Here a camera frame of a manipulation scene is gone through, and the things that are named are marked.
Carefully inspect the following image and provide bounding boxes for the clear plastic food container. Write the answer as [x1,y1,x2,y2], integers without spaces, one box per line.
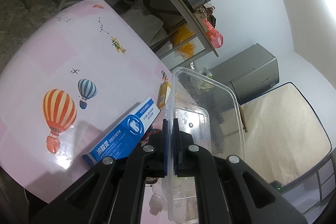
[166,67,245,223]

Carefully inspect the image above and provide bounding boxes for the blue toothpaste box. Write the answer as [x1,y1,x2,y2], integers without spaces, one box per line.
[82,97,160,166]

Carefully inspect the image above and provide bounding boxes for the beige mattress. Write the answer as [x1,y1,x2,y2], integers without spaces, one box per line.
[242,83,331,185]

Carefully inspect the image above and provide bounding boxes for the yellow cardboard box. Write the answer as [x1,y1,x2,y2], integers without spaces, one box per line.
[157,81,171,109]

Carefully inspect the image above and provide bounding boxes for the grey mini fridge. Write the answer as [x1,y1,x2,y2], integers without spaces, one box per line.
[210,43,280,105]

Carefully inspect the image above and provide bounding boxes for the red plastic bag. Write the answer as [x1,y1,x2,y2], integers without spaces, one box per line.
[202,19,224,49]

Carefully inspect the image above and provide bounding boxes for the yellow plastic bag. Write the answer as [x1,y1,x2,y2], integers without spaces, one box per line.
[170,23,195,60]

